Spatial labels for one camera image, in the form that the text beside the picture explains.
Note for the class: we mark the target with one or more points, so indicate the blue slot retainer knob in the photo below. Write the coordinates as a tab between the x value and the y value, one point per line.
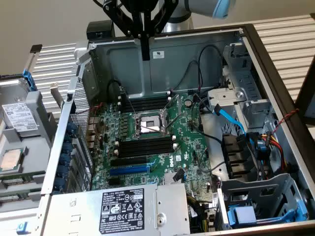
68	138
62	171
59	183
67	148
72	127
64	159

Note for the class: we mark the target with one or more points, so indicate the blue plastic disk caddy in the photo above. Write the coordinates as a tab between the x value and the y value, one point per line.
243	215

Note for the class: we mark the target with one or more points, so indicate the white case label sticker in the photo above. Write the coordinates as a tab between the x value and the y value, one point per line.
158	54

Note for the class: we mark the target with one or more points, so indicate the silver CPU chip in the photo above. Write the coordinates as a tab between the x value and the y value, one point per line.
11	159

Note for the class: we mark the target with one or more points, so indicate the round coin battery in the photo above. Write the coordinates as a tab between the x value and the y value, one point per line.
188	102

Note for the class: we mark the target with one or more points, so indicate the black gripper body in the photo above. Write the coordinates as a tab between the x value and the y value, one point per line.
137	5

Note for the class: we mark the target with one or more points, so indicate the tall metal drive bay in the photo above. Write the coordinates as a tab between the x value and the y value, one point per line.
248	81

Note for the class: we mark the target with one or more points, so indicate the grey tray with labelled drive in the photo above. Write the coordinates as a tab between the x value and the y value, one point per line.
37	157

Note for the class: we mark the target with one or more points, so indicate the silver chipset heatsink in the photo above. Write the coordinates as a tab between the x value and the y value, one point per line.
168	179

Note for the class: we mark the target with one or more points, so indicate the thin metal locking lever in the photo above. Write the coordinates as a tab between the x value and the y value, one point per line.
152	129
129	100

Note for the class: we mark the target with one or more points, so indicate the silver hard disk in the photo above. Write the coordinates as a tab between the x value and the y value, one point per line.
19	115

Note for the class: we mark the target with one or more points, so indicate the RAM slot black latches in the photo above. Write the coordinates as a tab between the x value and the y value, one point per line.
145	153

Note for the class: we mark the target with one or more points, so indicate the black framed monitor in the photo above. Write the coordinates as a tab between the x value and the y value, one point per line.
307	98

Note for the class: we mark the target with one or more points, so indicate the green Dell motherboard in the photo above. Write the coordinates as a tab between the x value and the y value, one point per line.
187	137

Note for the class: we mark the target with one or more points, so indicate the RAM slot white latches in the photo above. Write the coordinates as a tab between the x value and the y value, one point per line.
145	148

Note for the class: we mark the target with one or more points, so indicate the long black expansion slot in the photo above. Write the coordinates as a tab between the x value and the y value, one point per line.
128	161

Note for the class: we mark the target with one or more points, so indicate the grey metal disk bay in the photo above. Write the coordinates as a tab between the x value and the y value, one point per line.
258	189

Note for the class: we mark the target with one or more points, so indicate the blue plastic button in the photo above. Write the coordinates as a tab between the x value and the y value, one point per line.
23	228

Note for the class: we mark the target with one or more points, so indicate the open metal PC case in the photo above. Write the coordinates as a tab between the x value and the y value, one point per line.
211	37

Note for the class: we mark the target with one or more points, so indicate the CPU socket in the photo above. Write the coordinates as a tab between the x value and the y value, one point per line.
150	123

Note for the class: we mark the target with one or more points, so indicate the metal bar black cap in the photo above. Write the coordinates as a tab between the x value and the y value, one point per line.
35	48

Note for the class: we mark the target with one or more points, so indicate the blue plastic clip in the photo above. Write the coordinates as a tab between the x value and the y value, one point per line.
29	78

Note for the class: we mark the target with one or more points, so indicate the silver power supply unit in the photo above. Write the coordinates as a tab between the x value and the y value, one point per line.
73	209

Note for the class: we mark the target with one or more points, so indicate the silver slot bracket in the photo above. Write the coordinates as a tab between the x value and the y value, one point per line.
56	94

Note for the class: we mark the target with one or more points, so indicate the metal socket cover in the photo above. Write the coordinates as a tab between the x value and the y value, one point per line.
172	103

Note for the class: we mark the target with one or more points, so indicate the black box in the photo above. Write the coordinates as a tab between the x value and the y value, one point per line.
98	29

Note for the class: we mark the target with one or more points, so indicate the black plastic fan shroud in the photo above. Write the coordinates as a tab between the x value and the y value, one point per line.
236	152

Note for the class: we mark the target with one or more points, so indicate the blue expansion slot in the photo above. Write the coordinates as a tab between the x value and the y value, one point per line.
128	170

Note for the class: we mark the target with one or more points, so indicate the short black expansion slot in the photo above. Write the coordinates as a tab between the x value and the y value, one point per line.
114	182

